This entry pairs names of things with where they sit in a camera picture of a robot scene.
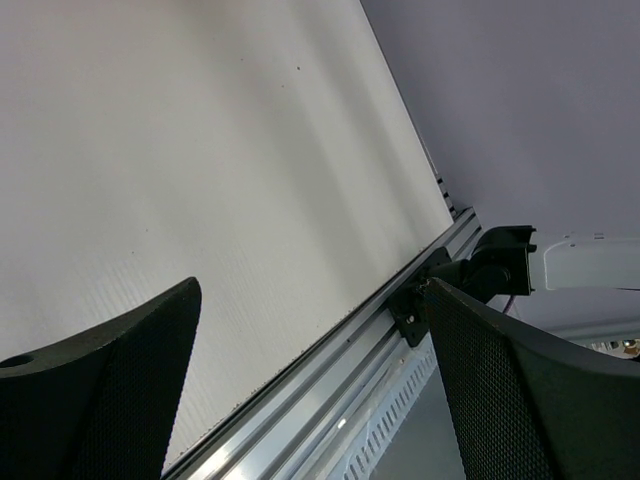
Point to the perforated cable duct strip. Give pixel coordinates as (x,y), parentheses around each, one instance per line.
(362,454)

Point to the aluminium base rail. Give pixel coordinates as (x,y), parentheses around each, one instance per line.
(298,426)

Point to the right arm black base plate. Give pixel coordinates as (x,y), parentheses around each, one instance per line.
(407,304)

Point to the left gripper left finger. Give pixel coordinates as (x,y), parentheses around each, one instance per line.
(101,404)

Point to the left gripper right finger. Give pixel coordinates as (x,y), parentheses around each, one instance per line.
(526,404)

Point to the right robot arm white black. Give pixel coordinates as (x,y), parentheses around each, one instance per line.
(520,260)

